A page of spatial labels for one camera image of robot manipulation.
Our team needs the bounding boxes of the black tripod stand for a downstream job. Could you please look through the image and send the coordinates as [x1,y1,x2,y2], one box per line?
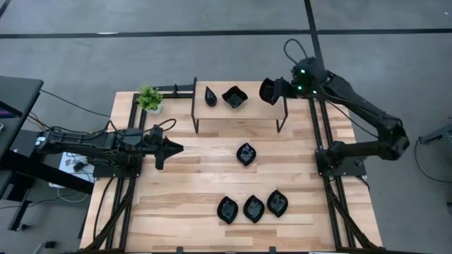
[418,116,452,153]

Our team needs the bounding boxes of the laptop with coloured screen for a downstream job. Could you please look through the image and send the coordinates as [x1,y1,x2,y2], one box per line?
[0,101,24,119]

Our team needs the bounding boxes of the black desk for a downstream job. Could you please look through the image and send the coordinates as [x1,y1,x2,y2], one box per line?
[0,75,95,232]

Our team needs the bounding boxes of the white floor cable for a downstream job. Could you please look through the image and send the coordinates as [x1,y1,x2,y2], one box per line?
[56,186,91,205]

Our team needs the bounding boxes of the small green potted plant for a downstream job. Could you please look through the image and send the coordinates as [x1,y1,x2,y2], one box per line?
[136,84,165,116]

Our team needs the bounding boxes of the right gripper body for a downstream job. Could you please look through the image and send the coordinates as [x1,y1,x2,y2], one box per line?
[290,75,321,99]

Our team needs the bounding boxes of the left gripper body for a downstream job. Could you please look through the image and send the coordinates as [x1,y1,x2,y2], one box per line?
[143,126,166,159]

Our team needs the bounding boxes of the black leaf mini plate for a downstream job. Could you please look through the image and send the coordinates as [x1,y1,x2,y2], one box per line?
[216,196,239,225]
[242,194,266,224]
[266,189,289,218]
[258,77,280,106]
[235,142,257,167]

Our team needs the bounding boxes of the white printed sheet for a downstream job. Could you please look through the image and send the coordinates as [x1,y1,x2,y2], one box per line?
[49,146,98,188]

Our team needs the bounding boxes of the black desk cable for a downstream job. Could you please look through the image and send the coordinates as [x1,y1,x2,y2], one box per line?
[39,89,111,119]

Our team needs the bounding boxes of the black square wavy plate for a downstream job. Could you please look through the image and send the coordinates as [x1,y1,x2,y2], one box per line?
[221,85,249,109]

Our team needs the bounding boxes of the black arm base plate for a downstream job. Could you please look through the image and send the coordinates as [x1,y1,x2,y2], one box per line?
[315,150,367,177]
[92,151,142,179]

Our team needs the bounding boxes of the black aluminium table frame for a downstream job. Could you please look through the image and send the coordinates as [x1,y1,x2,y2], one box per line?
[79,75,386,254]

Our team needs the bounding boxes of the wooden shelf black legs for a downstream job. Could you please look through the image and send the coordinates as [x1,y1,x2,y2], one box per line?
[191,76,290,134]

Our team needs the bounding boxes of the black teardrop mini plate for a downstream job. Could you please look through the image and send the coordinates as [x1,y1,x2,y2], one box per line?
[204,85,218,108]

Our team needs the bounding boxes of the black floor cable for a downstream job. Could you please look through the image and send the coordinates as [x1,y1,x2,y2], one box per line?
[414,138,452,184]

